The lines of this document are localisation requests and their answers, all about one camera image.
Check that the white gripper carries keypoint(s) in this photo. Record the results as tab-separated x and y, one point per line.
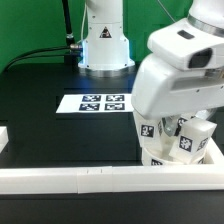
160	91

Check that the white round stool seat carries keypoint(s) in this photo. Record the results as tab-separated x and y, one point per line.
148	159

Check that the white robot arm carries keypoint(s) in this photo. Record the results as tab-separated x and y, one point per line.
106	49

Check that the white front fence bar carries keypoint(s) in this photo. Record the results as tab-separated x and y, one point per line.
111	179

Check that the white marker tag sheet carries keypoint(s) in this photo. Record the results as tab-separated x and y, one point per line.
95	103

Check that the white left fence bar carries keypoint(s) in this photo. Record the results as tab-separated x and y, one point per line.
3	137

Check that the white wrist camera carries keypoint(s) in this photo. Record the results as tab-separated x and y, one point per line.
185	47

